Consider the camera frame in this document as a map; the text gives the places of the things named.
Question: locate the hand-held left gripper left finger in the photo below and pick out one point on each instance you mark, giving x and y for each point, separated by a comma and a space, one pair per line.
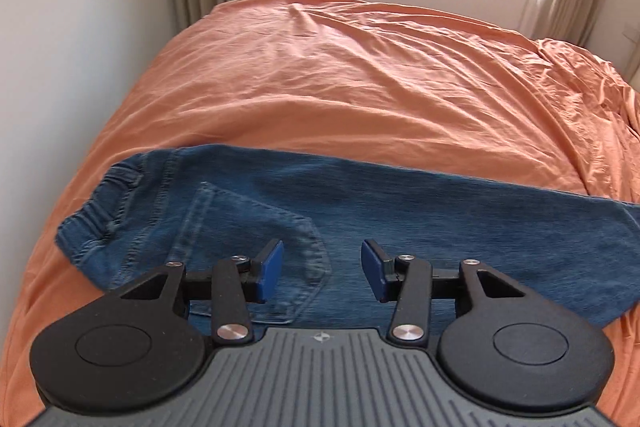
270, 271

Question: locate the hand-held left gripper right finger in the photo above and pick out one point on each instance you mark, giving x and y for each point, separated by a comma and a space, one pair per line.
372, 271

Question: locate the blue denim pants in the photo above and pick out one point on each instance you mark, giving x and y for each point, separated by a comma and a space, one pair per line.
410, 217

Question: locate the orange bed sheet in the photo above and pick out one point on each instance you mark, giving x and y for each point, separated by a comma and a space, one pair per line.
350, 77

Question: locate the orange crumpled duvet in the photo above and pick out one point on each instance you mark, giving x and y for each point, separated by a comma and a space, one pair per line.
595, 107

